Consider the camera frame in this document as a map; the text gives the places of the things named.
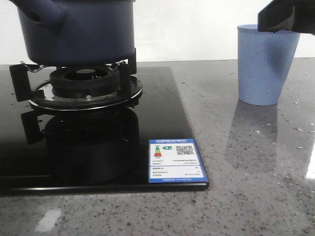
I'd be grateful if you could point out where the blue energy label sticker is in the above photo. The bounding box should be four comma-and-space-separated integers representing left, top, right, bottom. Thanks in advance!
148, 138, 208, 183

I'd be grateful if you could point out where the dark blue cooking pot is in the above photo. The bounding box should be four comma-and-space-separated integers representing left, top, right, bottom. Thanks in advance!
13, 0, 135, 66

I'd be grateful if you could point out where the black round gas burner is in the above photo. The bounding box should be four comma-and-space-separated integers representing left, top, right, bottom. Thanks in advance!
50, 66, 120, 98

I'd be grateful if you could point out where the black glass gas stove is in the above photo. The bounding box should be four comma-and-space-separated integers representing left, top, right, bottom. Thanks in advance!
0, 65, 209, 195

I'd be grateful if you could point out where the black metal pot support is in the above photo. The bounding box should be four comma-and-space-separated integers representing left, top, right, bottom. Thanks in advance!
9, 53, 142, 112

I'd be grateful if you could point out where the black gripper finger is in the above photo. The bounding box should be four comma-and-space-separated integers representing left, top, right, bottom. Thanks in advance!
257, 0, 315, 34

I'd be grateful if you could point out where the light blue ribbed cup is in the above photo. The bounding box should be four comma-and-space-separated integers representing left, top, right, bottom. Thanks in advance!
237, 24, 300, 106

